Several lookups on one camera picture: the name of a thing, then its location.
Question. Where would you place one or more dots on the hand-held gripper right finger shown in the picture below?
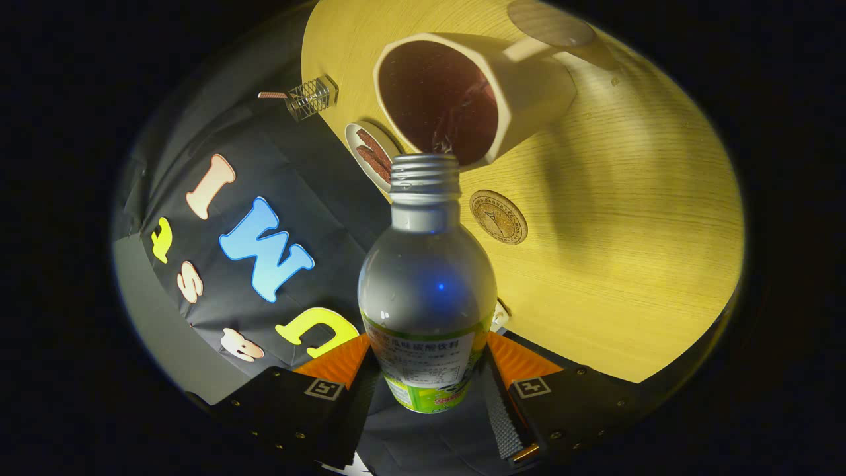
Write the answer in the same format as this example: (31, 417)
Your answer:
(505, 423)

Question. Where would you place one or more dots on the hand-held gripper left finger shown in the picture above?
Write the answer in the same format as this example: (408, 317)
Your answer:
(350, 423)

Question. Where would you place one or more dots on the silver juice bottle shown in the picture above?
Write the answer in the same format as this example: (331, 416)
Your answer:
(426, 277)

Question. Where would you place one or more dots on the round cork coaster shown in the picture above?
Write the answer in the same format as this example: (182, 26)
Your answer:
(499, 217)

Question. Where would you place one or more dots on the wooden table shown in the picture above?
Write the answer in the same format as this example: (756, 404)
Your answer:
(628, 231)

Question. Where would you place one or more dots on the red meat piece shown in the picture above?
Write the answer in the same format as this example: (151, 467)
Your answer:
(375, 147)
(372, 164)

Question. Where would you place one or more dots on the white oval plate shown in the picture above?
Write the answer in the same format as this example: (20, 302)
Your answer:
(352, 135)

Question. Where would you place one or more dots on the striped straw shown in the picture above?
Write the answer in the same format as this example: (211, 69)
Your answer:
(271, 94)

